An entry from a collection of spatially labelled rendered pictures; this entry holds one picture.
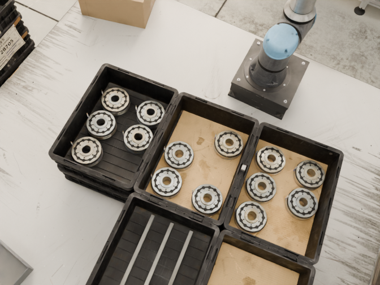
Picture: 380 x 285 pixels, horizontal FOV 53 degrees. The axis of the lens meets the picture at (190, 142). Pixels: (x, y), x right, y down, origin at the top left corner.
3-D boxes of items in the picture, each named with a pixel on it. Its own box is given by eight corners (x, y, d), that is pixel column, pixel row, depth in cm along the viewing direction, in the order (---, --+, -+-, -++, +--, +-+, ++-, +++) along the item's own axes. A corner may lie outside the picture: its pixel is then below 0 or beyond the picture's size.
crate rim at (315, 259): (259, 123, 134) (260, 120, 132) (342, 154, 131) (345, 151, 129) (220, 229, 118) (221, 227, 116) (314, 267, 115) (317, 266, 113)
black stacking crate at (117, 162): (108, 80, 149) (104, 63, 139) (178, 107, 146) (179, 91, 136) (56, 168, 133) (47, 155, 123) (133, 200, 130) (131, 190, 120)
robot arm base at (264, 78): (262, 50, 160) (267, 35, 151) (292, 70, 157) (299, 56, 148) (241, 74, 155) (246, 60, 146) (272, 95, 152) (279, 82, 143)
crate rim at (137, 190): (180, 93, 138) (180, 90, 135) (259, 123, 134) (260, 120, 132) (132, 192, 121) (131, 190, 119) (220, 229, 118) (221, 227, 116)
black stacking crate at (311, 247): (254, 135, 143) (260, 121, 133) (330, 164, 140) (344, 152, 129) (217, 234, 127) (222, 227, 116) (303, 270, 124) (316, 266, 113)
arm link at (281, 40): (251, 60, 146) (259, 38, 134) (269, 37, 151) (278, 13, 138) (279, 77, 144) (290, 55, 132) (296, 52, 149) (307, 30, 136)
